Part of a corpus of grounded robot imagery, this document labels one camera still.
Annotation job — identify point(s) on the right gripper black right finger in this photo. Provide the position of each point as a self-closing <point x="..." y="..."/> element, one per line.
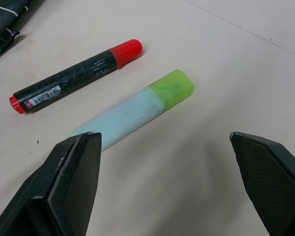
<point x="268" y="177"/>

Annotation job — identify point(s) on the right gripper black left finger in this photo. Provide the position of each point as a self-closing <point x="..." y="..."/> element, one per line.
<point x="64" y="186"/>

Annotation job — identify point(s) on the black zippered pouch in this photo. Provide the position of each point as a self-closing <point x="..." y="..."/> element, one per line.
<point x="5" y="22"/>

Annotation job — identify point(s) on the pale highlighter with green cap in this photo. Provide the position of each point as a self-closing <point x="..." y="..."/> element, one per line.
<point x="132" y="110"/>

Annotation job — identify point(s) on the black marker with red cap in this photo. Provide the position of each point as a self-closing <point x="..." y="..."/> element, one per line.
<point x="71" y="78"/>

